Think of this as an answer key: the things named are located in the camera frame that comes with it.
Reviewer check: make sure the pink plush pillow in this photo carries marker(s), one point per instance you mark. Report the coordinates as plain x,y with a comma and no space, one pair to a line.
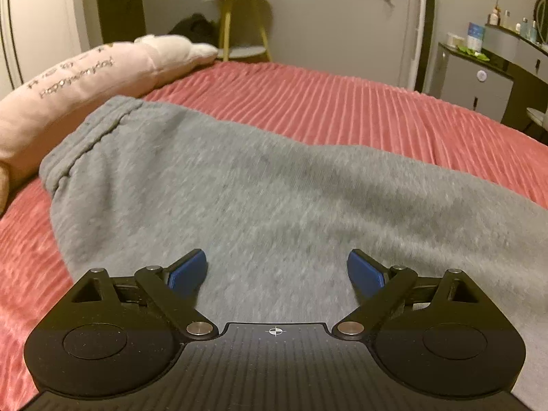
48,123

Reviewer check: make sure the red ribbed bedspread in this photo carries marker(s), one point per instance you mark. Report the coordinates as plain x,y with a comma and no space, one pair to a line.
313,107

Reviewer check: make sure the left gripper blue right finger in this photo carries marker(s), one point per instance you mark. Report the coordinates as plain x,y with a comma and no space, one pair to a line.
383,290

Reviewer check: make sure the grey sweatpants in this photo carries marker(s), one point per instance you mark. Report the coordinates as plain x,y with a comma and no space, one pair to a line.
140,183

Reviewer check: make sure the blue white box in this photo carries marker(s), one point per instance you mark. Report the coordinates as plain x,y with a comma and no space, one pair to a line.
475,36

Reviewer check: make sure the white standing panel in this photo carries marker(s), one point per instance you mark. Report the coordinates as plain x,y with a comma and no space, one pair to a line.
419,33

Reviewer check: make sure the black bag on floor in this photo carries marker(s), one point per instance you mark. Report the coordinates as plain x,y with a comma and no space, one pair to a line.
197,29

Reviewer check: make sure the grey upholstered chair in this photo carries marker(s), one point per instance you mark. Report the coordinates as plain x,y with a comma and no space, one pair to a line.
537,119

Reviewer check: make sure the yellow round side table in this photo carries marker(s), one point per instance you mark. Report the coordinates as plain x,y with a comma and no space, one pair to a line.
242,31

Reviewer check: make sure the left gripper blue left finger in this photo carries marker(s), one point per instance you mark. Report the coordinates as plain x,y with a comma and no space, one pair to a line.
169,289

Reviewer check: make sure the grey bedside cabinet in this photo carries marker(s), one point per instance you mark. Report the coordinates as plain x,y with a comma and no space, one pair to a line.
470,84

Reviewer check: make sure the round vanity mirror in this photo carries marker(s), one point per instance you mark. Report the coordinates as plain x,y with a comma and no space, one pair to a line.
540,13

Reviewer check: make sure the grey dressing table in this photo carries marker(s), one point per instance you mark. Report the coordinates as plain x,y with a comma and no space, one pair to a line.
526,64

